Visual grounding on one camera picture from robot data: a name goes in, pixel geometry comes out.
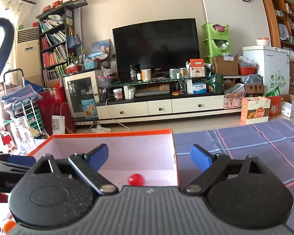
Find white power strip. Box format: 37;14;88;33
90;124;111;133

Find small red fruit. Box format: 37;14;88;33
128;174;145;186

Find orange-rimmed white cardboard box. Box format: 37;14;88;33
29;129;179;188

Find blue plaid bed sheet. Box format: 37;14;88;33
174;119;294;231

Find orange gift bag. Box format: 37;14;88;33
240;97;271;125

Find red tall box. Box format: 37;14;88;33
38;87;76;135

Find glass-door white cabinet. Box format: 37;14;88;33
63;70;99;119

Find white TV stand with drawers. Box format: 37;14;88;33
94;77;240;124

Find red small gift bag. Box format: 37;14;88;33
268;96;283;117

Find white green cardboard box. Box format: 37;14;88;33
280;94;294;118

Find brown cardboard box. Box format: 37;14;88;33
211;56;238;75

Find white chest freezer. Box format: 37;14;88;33
242;46;290;95

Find green stacked plastic rack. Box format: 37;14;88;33
201;23;231;64

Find beige floor air conditioner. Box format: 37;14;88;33
16;27;43;85

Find black flat-screen television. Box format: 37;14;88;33
113;18;200;81

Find black bookshelf with books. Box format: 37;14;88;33
36;0;88;88

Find wooden shelf unit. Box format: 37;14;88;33
262;0;294;51

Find wire cart with clothes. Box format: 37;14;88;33
1;69;49;139

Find black curved cable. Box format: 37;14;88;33
0;17;15;96

